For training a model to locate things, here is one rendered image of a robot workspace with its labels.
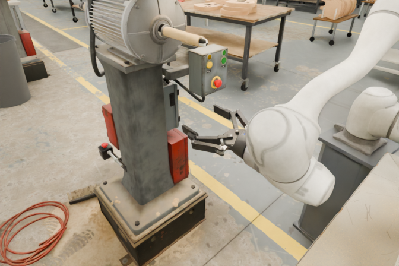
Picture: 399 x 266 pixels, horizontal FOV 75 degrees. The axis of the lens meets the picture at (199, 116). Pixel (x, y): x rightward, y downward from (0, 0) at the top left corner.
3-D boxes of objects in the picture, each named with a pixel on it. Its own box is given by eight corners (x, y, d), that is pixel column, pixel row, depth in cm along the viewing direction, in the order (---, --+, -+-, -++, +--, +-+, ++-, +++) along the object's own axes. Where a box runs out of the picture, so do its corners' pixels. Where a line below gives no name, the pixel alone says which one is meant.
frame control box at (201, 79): (163, 95, 134) (160, 45, 121) (195, 84, 147) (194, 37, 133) (194, 113, 119) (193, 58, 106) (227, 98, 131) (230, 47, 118)
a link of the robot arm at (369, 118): (351, 118, 135) (366, 78, 124) (392, 132, 124) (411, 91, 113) (338, 130, 126) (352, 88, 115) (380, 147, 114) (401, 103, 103)
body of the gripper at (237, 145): (241, 167, 70) (217, 151, 76) (261, 149, 75) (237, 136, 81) (241, 146, 66) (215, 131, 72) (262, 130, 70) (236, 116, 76)
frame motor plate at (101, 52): (88, 52, 121) (86, 44, 120) (134, 43, 135) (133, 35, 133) (126, 74, 98) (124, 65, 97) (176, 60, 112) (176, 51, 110)
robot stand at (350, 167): (317, 205, 181) (347, 119, 145) (357, 235, 161) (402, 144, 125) (291, 224, 168) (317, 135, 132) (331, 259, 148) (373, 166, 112)
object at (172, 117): (150, 122, 149) (139, 23, 121) (165, 116, 155) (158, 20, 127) (165, 133, 140) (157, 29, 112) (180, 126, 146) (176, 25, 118)
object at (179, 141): (151, 164, 171) (145, 117, 152) (167, 156, 178) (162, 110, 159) (174, 186, 155) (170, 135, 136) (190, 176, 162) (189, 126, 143)
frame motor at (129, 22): (89, 48, 117) (75, -16, 104) (141, 38, 132) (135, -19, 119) (135, 74, 91) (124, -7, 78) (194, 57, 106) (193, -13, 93)
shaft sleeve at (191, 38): (162, 37, 90) (162, 27, 88) (170, 35, 92) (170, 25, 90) (197, 48, 78) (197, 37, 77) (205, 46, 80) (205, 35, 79)
